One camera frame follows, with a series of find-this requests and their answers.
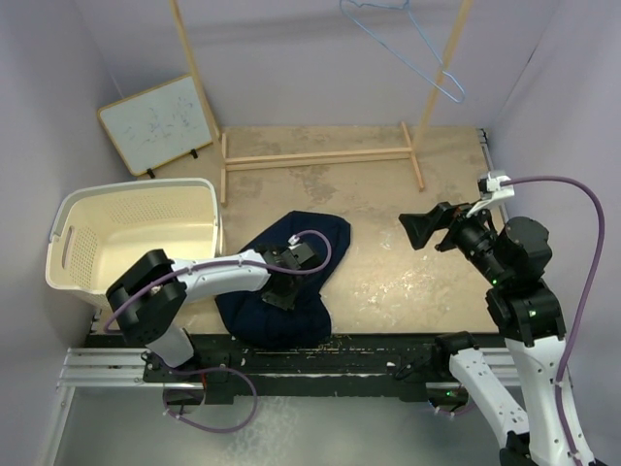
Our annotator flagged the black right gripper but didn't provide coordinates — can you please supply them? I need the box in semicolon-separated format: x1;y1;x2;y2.
400;195;509;283

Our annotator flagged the navy blue t shirt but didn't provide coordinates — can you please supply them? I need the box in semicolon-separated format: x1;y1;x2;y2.
214;211;351;350

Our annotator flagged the light blue wire hanger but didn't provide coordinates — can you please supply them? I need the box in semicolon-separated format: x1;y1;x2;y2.
338;1;466;104

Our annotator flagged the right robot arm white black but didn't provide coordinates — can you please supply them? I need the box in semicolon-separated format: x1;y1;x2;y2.
399;202;600;465

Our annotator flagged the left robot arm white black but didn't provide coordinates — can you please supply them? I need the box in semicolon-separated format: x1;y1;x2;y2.
103;244;304;381

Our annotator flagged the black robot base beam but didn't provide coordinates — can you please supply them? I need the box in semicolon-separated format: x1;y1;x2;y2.
138;333;464;405

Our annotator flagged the wooden clothes rack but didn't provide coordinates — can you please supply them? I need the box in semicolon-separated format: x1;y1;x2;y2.
169;1;474;203

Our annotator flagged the cream plastic laundry basket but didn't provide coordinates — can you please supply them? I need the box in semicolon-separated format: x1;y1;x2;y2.
46;178;224;309

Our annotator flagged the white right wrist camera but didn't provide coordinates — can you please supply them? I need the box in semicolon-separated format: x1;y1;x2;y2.
467;171;515;217

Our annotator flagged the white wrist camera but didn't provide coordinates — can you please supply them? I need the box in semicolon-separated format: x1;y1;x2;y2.
467;171;515;217
285;236;320;270

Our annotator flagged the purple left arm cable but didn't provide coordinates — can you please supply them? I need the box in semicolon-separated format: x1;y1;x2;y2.
101;230;334;336

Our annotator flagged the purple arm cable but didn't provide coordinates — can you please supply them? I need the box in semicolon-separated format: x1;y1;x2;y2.
434;175;607;466
101;230;334;336

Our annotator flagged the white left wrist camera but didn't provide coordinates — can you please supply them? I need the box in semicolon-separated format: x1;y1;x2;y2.
285;236;320;270

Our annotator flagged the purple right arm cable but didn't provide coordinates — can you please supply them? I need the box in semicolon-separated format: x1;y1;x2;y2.
434;175;607;466

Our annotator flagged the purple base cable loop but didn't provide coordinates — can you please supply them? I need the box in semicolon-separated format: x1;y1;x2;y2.
162;366;258;434

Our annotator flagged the small whiteboard wooden frame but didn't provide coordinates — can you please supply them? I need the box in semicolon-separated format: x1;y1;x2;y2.
97;75;212;177

